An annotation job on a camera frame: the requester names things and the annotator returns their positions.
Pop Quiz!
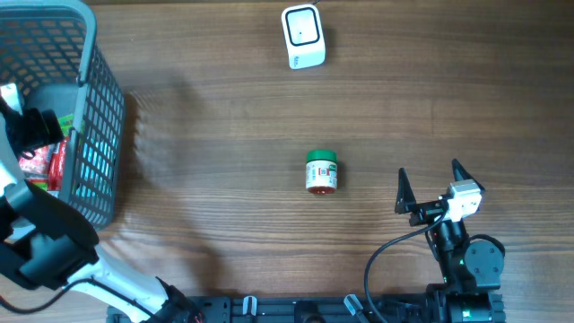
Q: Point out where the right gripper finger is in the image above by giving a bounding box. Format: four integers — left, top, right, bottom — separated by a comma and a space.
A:
451, 159, 485, 193
395, 168, 417, 214

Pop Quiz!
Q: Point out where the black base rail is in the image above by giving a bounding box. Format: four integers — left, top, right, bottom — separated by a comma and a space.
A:
106, 293, 507, 323

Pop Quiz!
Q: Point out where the left black cable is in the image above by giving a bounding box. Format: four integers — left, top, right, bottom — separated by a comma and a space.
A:
0, 277, 158, 322

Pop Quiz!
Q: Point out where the grey plastic mesh basket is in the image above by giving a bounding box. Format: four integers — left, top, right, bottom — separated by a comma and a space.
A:
1, 1, 126, 230

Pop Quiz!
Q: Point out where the white barcode scanner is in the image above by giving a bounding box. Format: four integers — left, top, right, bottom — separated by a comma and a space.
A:
281, 4, 326, 70

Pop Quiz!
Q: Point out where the red stick sachet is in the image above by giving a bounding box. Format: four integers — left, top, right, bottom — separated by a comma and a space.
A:
48, 137, 69, 191

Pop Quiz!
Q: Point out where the green snack bag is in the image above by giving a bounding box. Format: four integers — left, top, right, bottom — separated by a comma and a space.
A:
25, 114, 74, 192

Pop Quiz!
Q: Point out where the green lid spice jar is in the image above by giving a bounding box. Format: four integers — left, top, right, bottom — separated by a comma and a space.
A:
306, 149, 338, 195

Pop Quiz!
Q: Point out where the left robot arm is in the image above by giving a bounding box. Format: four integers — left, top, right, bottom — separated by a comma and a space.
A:
1, 89, 202, 322

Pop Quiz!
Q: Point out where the small red white packet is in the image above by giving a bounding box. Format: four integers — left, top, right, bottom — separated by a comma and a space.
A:
19, 145, 53, 176

